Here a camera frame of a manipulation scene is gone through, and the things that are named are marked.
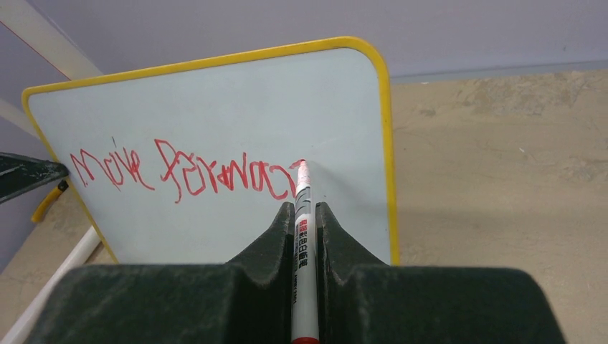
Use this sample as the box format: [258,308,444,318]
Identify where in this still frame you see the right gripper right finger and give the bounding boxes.
[315,202,566,343]

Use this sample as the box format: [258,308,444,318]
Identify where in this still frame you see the yellow framed whiteboard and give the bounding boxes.
[22,37,399,264]

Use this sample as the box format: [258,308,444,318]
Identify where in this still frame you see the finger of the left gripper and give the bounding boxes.
[1,152,69,203]

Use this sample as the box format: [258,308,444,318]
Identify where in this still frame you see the yellow handled pliers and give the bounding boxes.
[31,179,69,224]

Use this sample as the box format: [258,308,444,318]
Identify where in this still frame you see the white PVC pipe frame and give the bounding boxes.
[1,1,101,343]

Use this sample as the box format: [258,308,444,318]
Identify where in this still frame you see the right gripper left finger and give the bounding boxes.
[27,203,294,343]

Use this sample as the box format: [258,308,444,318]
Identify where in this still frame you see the red whiteboard marker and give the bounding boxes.
[290,159,320,343]

